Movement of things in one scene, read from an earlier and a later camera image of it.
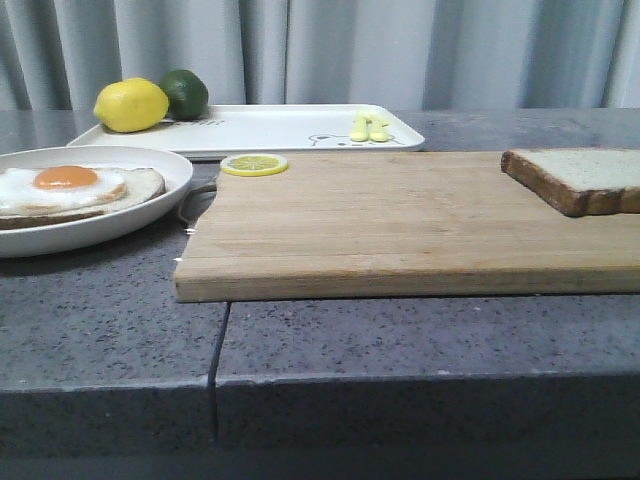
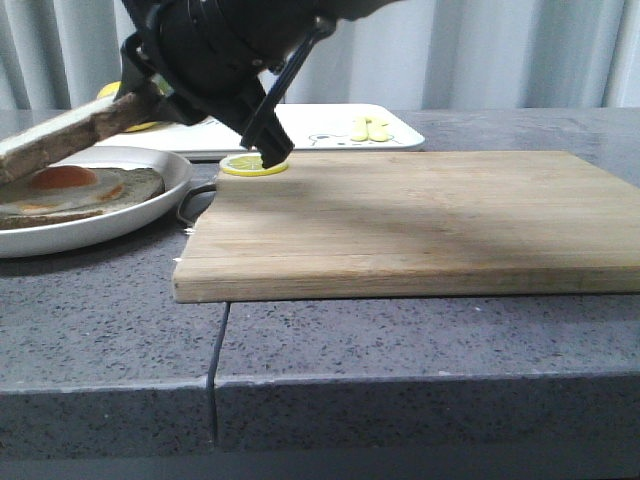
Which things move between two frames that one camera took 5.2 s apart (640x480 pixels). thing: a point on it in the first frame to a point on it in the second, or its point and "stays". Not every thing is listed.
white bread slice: x=578 y=181 to x=53 y=138
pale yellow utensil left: x=359 y=131 stays
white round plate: x=78 y=231 stays
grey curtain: x=62 y=54 stays
